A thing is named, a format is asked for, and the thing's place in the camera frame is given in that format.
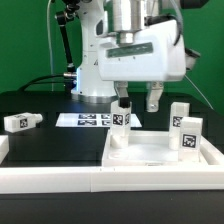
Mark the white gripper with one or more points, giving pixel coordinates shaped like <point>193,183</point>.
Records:
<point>153,56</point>

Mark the white square tabletop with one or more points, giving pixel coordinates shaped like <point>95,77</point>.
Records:
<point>145,148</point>

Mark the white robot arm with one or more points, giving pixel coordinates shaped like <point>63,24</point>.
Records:
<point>127,41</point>

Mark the white obstacle fence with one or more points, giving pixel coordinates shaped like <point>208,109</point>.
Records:
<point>98,179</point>

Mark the white sheet with tags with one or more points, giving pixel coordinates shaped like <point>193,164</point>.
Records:
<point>90,120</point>

